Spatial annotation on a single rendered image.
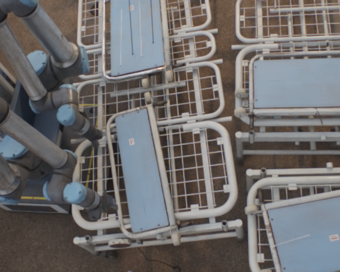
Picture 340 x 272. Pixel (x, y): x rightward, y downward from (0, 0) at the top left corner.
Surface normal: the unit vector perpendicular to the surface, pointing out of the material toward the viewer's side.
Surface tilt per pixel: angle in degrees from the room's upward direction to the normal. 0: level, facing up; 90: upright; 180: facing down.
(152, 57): 5
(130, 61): 5
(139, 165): 1
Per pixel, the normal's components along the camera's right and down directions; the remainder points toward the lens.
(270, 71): -0.18, -0.55
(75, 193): -0.29, -0.37
